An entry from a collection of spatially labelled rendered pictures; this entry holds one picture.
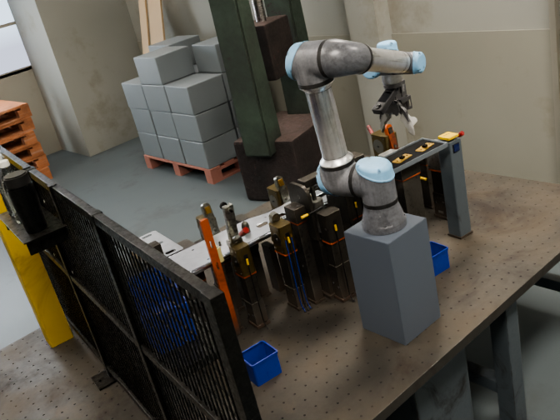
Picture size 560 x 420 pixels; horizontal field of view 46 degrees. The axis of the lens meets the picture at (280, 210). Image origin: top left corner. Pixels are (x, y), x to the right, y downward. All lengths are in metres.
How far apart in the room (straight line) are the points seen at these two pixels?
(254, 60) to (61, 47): 3.54
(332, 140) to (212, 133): 4.04
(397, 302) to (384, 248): 0.20
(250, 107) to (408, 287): 3.09
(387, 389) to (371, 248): 0.45
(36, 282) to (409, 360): 1.50
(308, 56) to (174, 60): 4.40
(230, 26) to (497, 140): 2.10
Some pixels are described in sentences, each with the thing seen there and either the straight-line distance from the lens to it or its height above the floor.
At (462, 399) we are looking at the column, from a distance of 2.67.
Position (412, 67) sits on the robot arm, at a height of 1.55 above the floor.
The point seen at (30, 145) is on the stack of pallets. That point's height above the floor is 0.44.
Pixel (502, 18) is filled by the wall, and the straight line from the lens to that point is 4.80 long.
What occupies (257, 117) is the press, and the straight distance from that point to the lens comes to 5.13.
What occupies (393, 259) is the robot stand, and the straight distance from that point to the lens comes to 2.19.
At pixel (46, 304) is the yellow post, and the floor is 0.89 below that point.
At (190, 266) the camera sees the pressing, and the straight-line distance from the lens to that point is 2.54.
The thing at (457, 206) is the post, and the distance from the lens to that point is 2.89.
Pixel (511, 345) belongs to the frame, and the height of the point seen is 0.44.
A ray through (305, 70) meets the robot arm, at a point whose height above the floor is 1.67.
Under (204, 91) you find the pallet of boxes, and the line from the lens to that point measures 6.08.
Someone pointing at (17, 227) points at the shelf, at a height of 1.43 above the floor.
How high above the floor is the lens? 2.11
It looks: 23 degrees down
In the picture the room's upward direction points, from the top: 14 degrees counter-clockwise
